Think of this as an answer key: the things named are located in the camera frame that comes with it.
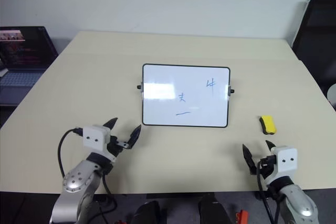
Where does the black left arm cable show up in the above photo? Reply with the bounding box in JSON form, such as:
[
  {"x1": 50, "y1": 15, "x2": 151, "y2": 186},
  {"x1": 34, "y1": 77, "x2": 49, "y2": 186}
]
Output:
[{"x1": 58, "y1": 127, "x2": 84, "y2": 179}]

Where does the open laptop computer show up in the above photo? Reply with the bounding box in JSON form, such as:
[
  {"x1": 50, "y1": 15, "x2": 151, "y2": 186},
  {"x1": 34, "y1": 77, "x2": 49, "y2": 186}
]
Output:
[{"x1": 0, "y1": 26, "x2": 59, "y2": 107}]

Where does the small black-framed whiteboard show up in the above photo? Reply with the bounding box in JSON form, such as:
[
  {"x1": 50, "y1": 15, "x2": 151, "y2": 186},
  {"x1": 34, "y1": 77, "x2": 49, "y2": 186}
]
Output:
[{"x1": 136, "y1": 63, "x2": 235, "y2": 129}]

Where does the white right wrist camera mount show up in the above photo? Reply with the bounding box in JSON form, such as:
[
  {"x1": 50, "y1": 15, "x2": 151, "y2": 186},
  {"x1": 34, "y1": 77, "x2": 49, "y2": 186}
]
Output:
[{"x1": 264, "y1": 145, "x2": 298, "y2": 183}]

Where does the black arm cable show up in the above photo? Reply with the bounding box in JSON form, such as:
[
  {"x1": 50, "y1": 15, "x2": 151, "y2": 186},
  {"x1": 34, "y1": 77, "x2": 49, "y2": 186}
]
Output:
[
  {"x1": 256, "y1": 159, "x2": 277, "y2": 224},
  {"x1": 58, "y1": 127, "x2": 84, "y2": 179}
]

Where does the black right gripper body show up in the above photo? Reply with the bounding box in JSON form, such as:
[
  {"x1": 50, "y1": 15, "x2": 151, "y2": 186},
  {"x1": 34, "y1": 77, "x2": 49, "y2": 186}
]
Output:
[{"x1": 258, "y1": 155, "x2": 277, "y2": 180}]

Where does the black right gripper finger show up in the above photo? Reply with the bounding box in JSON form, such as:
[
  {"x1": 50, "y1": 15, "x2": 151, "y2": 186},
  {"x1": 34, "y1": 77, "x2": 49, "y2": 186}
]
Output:
[
  {"x1": 242, "y1": 143, "x2": 258, "y2": 175},
  {"x1": 265, "y1": 140, "x2": 277, "y2": 154}
]

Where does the dark rounded shape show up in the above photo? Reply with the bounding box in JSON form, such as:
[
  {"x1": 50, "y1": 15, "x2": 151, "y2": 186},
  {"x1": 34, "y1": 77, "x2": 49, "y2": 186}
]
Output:
[
  {"x1": 130, "y1": 200, "x2": 169, "y2": 224},
  {"x1": 196, "y1": 193, "x2": 232, "y2": 224}
]

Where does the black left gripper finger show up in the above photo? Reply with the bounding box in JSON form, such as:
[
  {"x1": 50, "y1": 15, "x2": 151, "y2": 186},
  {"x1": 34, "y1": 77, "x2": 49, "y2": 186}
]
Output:
[
  {"x1": 102, "y1": 118, "x2": 119, "y2": 137},
  {"x1": 116, "y1": 124, "x2": 143, "y2": 150}
]

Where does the yellow and black eraser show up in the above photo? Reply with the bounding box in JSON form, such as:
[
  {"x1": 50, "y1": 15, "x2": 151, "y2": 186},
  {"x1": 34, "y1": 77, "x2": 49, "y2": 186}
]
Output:
[{"x1": 258, "y1": 114, "x2": 278, "y2": 134}]

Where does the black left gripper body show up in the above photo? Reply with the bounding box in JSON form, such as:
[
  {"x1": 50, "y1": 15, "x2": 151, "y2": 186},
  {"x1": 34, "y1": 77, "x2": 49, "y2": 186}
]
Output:
[{"x1": 106, "y1": 134, "x2": 127, "y2": 157}]

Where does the white round object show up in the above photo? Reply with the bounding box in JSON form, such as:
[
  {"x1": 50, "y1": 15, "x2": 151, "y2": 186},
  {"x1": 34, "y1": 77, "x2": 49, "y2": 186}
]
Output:
[{"x1": 327, "y1": 83, "x2": 336, "y2": 104}]

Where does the red clip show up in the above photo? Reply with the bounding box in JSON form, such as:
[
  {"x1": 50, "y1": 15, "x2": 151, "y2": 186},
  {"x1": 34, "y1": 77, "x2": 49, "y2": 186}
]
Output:
[{"x1": 234, "y1": 209, "x2": 250, "y2": 224}]

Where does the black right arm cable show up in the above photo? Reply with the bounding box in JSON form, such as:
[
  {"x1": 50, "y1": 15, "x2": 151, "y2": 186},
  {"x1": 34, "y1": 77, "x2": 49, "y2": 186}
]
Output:
[{"x1": 256, "y1": 159, "x2": 277, "y2": 224}]

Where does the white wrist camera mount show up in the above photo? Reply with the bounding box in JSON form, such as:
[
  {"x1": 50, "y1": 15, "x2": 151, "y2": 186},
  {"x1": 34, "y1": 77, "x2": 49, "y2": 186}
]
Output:
[
  {"x1": 264, "y1": 145, "x2": 298, "y2": 183},
  {"x1": 82, "y1": 125, "x2": 118, "y2": 162}
]

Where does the black chair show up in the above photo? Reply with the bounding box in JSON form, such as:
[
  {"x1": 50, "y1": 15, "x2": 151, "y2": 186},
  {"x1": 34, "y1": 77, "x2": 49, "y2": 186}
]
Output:
[{"x1": 291, "y1": 0, "x2": 336, "y2": 102}]

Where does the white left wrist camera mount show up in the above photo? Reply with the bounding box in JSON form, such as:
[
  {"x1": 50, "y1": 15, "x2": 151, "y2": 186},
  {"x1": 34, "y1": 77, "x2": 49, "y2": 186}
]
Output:
[{"x1": 82, "y1": 125, "x2": 118, "y2": 162}]

